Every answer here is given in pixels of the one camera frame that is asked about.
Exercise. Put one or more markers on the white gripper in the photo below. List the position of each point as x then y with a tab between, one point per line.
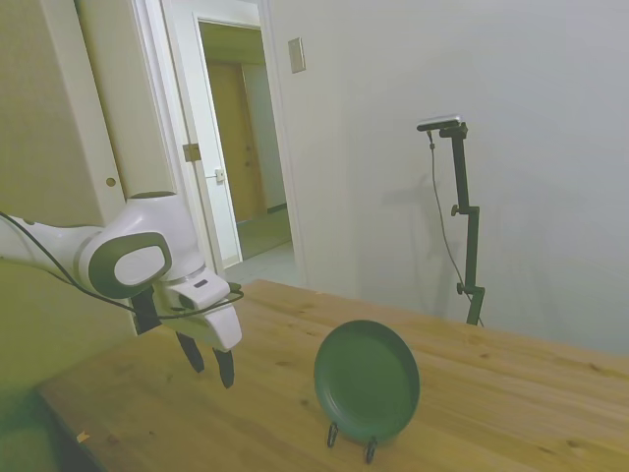
216	314

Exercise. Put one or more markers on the dark green round plate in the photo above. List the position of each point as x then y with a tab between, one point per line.
368	378

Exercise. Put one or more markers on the small orange tape scrap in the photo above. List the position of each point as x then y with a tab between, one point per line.
82	435

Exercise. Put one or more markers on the white door latch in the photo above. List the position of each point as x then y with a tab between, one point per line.
217	175

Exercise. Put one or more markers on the brass round finger pull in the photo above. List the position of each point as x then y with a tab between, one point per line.
111	181

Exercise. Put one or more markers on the brass door hinge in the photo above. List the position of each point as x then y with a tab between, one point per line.
191	152

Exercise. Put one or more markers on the brown wooden hallway door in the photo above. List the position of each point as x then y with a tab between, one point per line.
231	137

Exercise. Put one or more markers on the white open door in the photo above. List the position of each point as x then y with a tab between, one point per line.
189	98

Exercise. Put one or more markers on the cream closet door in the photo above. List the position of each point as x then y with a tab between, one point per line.
49	98

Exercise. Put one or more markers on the black camera stand pole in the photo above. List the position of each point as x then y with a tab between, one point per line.
464	196

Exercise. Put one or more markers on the beige wall switch plate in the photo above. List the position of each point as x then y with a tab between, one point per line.
296	55

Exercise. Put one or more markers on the grey camera on stand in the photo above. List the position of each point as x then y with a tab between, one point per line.
440	122

